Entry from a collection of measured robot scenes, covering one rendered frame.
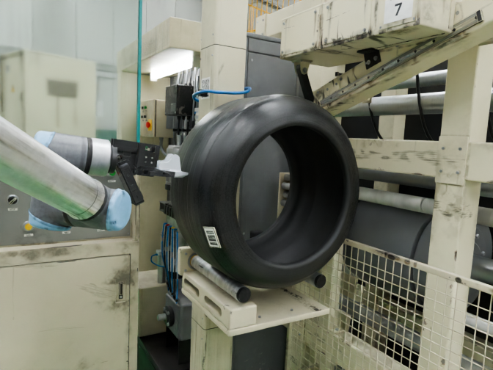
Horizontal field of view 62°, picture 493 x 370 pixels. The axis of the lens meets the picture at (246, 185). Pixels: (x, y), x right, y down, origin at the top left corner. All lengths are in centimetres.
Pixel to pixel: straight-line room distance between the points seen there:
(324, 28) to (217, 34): 36
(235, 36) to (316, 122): 51
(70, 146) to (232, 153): 38
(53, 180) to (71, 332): 113
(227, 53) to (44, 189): 92
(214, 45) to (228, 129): 49
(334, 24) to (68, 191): 94
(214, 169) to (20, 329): 105
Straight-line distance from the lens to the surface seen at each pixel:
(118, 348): 190
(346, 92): 148
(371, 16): 128
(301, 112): 116
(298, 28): 153
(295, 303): 141
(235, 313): 119
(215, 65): 147
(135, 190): 106
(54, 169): 77
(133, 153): 105
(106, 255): 175
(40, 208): 99
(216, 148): 105
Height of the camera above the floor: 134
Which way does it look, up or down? 6 degrees down
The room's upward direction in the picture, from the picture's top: 3 degrees clockwise
